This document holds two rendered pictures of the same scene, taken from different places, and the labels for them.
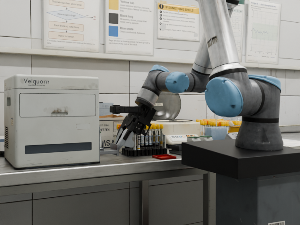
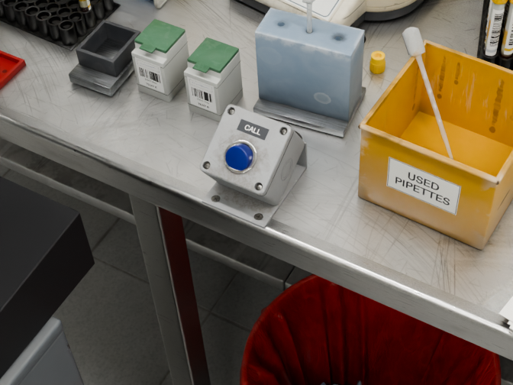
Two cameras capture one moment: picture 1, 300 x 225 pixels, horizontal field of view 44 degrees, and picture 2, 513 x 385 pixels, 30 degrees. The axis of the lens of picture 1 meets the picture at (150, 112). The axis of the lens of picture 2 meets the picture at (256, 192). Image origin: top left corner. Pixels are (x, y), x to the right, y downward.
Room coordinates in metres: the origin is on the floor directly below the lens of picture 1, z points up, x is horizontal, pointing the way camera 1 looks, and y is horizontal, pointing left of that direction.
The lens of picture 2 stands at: (1.29, -0.90, 1.59)
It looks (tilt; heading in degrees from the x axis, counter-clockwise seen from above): 50 degrees down; 61
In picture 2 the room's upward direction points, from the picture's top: 4 degrees counter-clockwise
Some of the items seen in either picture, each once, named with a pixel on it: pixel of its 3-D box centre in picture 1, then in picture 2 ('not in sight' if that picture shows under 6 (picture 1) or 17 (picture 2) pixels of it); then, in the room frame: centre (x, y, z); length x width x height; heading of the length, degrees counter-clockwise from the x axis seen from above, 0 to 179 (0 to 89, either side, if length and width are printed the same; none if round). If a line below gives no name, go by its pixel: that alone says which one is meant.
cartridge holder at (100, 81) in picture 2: (180, 149); (111, 53); (1.54, -0.13, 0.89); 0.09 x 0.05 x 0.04; 30
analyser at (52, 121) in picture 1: (53, 119); not in sight; (1.35, 0.35, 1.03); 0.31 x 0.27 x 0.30; 118
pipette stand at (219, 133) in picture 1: (216, 138); (309, 69); (1.69, -0.30, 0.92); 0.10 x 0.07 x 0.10; 125
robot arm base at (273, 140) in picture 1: (259, 131); not in sight; (1.22, -0.36, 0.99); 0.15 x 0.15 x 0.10
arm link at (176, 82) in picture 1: (176, 82); not in sight; (1.37, -0.10, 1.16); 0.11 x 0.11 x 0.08; 37
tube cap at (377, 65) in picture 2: not in sight; (377, 62); (1.78, -0.30, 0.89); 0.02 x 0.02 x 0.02
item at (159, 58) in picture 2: (193, 144); (162, 60); (1.58, -0.18, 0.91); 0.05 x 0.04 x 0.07; 28
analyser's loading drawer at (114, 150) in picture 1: (88, 149); not in sight; (1.32, 0.22, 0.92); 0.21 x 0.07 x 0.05; 118
